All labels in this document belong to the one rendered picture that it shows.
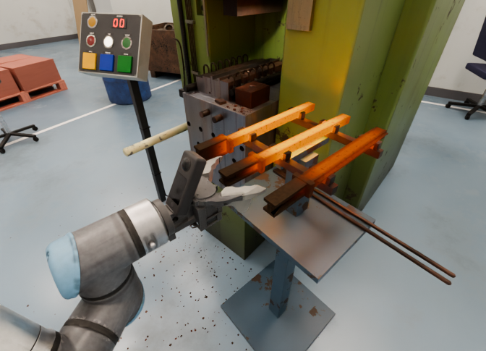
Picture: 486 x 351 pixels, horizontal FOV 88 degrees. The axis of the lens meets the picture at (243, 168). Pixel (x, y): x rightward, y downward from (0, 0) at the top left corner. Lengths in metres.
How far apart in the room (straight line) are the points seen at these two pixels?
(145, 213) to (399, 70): 1.19
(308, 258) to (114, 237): 0.49
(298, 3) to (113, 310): 0.94
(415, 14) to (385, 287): 1.29
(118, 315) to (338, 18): 0.93
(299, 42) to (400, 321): 1.35
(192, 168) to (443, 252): 1.77
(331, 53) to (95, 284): 0.88
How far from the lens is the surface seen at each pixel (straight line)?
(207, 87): 1.16
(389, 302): 1.64
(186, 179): 0.46
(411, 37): 1.33
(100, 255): 0.45
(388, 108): 1.40
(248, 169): 0.56
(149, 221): 0.45
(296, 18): 0.98
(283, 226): 0.79
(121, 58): 1.40
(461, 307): 1.82
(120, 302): 0.53
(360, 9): 0.92
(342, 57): 0.94
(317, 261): 0.74
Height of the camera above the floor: 1.31
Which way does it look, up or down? 36 degrees down
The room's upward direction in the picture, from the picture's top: straight up
